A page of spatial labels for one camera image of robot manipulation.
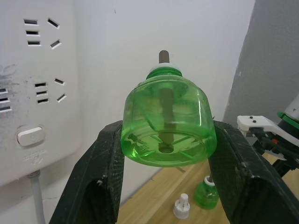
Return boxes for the small green liquid bottle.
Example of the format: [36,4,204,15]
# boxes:
[194,175,220,209]

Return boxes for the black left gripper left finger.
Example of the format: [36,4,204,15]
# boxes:
[48,120,126,224]

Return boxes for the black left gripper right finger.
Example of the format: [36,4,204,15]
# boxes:
[207,119,299,224]

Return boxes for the white green mosquito repellent heater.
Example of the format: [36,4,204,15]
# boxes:
[277,93,299,132]

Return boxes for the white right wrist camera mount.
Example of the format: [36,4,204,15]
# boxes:
[236,115,299,147]

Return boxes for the green liquid bottle with wick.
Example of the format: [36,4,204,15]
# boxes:
[120,49,217,168]

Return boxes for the grey power strip cable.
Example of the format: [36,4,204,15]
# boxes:
[26,169,46,224]

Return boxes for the white power strip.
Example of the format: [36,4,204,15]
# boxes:
[0,0,83,187]

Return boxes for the white bottle cap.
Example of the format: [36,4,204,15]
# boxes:
[173,193,190,220]

